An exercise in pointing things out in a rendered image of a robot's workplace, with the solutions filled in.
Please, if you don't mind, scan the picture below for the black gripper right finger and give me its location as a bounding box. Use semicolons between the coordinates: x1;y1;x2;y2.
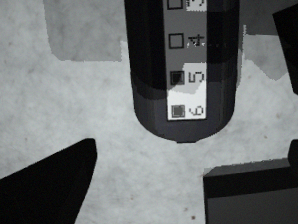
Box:
287;140;298;183

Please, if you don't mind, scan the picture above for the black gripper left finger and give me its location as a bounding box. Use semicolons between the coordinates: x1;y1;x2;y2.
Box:
0;139;97;224

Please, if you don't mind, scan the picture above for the dark grey switch panel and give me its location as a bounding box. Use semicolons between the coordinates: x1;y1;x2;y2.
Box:
124;0;239;144

